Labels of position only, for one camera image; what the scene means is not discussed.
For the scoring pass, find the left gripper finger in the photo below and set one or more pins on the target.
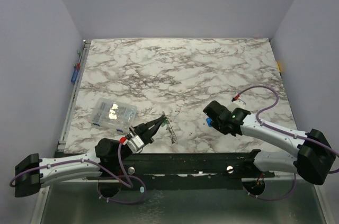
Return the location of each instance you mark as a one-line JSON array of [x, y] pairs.
[[151, 133], [154, 124]]

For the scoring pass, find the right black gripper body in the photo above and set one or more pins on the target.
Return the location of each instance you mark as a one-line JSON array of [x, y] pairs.
[[214, 111]]

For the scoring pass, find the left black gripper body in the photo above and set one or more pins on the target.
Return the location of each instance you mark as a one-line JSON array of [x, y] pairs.
[[136, 130]]

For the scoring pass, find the steel key organizer plate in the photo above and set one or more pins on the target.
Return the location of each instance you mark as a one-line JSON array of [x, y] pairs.
[[167, 123]]

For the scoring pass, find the blue tag key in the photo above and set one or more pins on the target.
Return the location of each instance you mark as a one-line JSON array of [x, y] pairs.
[[208, 121]]

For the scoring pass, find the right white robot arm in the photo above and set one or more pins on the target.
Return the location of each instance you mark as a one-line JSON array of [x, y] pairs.
[[307, 154]]

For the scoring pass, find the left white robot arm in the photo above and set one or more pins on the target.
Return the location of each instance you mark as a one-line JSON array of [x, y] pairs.
[[34, 172]]

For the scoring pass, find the clear plastic parts box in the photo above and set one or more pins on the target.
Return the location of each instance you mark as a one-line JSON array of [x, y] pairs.
[[111, 114]]

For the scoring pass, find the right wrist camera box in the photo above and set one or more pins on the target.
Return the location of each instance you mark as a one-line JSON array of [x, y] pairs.
[[236, 104]]

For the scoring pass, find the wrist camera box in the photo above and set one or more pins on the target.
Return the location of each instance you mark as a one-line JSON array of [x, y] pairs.
[[236, 104], [134, 142]]

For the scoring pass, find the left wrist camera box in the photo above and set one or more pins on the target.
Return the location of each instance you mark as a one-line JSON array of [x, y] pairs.
[[134, 142]]

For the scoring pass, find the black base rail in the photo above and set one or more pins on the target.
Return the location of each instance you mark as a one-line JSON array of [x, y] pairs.
[[194, 171]]

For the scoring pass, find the blue red wall clamp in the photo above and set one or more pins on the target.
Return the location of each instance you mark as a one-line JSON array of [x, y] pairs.
[[76, 68]]

